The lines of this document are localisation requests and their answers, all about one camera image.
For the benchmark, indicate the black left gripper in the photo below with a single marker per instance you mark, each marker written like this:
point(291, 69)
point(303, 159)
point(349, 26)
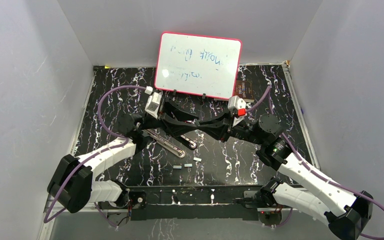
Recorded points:
point(168, 110)

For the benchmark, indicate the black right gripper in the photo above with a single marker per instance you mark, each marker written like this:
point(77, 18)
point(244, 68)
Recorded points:
point(221, 129)

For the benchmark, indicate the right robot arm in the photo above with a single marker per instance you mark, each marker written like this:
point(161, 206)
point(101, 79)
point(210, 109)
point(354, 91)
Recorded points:
point(345, 212)

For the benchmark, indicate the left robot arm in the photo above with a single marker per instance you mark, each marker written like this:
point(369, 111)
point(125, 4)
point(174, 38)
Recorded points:
point(74, 183)

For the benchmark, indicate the brown Three Days book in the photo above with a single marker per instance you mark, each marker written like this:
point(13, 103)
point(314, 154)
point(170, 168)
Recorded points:
point(243, 89)

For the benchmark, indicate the pink framed whiteboard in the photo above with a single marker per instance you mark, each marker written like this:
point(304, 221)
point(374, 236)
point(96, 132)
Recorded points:
point(198, 64)

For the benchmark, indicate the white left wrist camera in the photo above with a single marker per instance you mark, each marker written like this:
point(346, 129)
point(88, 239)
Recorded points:
point(153, 105)

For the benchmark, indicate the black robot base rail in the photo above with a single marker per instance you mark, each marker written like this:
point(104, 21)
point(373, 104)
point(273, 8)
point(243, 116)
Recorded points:
point(199, 202)

